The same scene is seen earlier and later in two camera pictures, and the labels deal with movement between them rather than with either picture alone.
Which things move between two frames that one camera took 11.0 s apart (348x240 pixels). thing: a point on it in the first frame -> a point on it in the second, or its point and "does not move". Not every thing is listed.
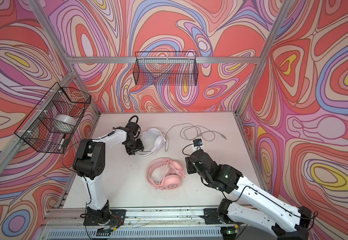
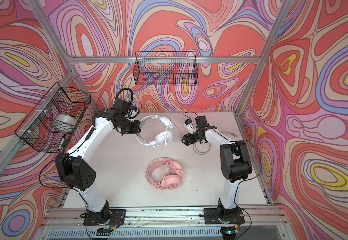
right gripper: [189, 165] -> [186, 137]
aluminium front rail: [75, 217] does not move
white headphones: [154, 140] -> [164, 138]
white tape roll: [64, 123] does not move
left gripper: [140, 146] -> [136, 129]
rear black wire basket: [165, 68] does not move
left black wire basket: [53, 125] does not move
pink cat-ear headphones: [164, 173] does not move
